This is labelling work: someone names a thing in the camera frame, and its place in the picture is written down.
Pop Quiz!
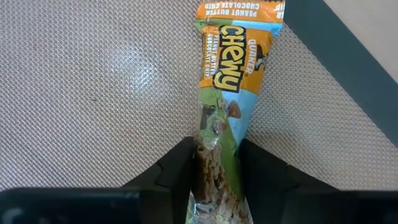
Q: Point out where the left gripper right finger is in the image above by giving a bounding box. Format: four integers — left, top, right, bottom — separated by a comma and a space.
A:
239, 139, 338, 224

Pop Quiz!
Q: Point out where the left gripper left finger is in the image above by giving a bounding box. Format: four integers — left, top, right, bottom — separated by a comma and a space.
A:
123, 136, 196, 224

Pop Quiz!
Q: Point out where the orange peanut butter granola bar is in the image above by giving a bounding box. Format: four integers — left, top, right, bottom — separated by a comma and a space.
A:
185, 0, 286, 224

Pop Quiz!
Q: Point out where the black-bordered silicone baking mat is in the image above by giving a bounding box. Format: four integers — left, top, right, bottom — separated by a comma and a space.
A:
0, 0, 398, 191

